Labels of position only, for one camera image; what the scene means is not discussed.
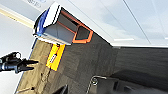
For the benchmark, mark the white wardrobe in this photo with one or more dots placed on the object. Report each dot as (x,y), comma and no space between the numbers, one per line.
(133,20)

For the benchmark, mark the white bin lid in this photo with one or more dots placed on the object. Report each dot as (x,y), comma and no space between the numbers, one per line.
(53,15)

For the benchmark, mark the small round base fitting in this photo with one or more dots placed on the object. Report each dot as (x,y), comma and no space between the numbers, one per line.
(95,80)

